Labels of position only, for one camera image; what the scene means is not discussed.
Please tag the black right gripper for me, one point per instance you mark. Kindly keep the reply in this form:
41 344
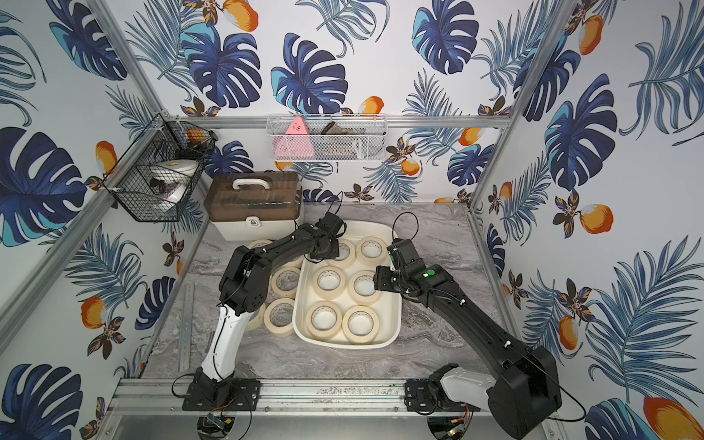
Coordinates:
380 279

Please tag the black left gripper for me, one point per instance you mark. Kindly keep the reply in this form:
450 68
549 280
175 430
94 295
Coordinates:
330 226

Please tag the white plastic storage tray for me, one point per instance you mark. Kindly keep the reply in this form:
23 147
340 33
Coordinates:
336 303

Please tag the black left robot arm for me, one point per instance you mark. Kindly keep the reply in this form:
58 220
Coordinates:
244 288

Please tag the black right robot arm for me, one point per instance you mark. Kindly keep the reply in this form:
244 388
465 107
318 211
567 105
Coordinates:
523 389

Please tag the brown lidded white toolbox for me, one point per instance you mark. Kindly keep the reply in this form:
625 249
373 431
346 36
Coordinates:
258 205

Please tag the pink triangle ruler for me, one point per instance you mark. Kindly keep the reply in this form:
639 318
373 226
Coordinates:
295 144

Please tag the aluminium strip on table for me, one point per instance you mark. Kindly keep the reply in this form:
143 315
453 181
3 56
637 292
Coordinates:
186 329

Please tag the white round item in basket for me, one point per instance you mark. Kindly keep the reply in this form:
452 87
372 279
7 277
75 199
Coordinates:
169 179

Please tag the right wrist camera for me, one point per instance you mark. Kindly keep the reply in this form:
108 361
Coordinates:
403 253

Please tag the white mesh wall basket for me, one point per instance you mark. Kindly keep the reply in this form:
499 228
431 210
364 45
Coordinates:
341 137

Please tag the black wire wall basket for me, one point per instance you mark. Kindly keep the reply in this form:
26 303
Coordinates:
161 140

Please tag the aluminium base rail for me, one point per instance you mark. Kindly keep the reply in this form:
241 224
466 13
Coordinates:
294 397

